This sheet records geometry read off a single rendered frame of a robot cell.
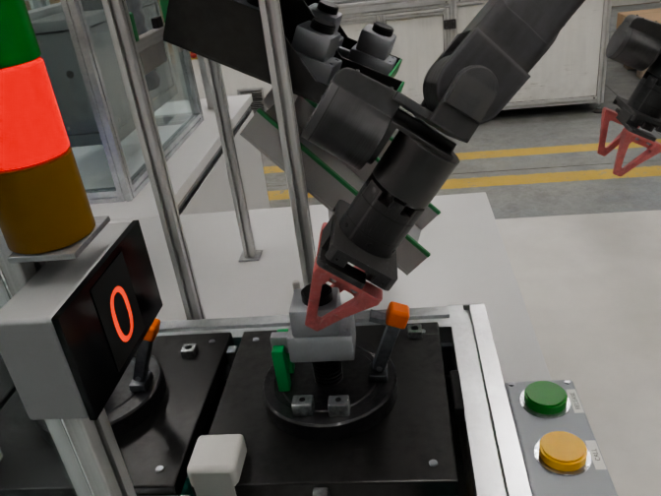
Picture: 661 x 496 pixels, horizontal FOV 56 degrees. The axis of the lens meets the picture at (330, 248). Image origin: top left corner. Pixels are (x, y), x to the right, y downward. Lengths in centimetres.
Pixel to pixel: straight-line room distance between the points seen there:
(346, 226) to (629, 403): 44
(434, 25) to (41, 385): 433
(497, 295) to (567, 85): 385
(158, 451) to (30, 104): 40
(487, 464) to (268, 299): 56
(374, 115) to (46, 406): 31
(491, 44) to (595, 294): 59
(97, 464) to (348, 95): 33
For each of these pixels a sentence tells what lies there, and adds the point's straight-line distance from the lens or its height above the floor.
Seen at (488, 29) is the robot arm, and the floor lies 132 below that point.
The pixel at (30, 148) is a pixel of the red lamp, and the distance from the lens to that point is 37.
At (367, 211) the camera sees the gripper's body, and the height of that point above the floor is 118.
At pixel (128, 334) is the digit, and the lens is 43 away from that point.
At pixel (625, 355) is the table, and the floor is 86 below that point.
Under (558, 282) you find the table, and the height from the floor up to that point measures 86.
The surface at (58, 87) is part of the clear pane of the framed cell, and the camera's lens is 160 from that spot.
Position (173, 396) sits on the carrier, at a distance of 72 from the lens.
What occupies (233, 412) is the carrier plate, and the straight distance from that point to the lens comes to 68.
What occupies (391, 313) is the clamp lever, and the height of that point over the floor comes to 107.
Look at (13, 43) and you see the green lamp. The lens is 36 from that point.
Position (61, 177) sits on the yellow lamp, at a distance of 38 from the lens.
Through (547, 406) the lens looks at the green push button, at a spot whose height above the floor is 97.
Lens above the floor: 141
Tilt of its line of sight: 27 degrees down
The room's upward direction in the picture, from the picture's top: 8 degrees counter-clockwise
